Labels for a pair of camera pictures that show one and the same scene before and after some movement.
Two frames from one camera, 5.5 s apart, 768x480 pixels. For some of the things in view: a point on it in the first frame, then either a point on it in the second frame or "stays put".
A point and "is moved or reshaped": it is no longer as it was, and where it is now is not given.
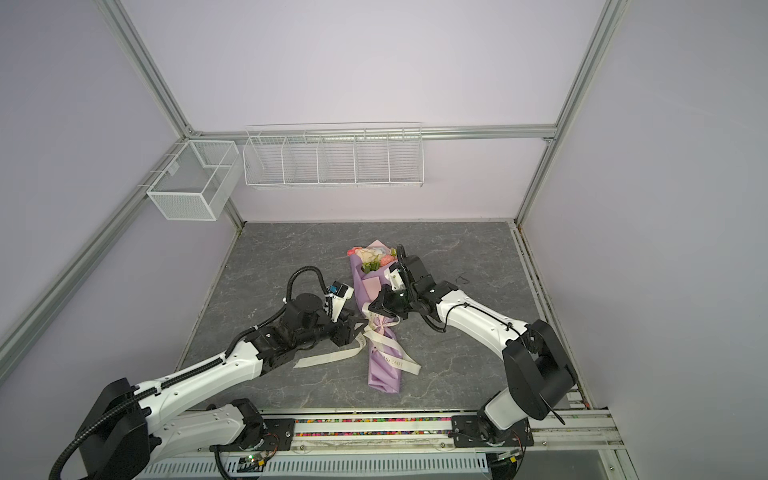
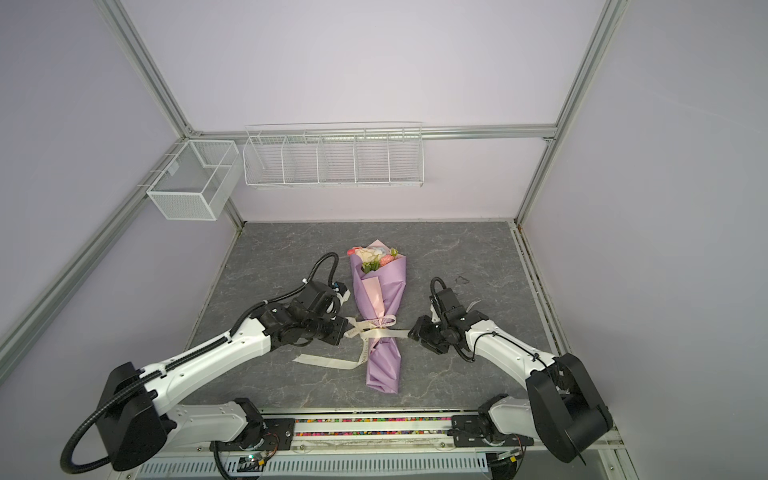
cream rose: (368, 255) stays put
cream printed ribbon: (384, 349) is moved or reshaped
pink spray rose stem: (388, 259) stays put
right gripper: (384, 301) → (421, 330)
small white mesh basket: (196, 181) stays put
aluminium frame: (18, 338) stays put
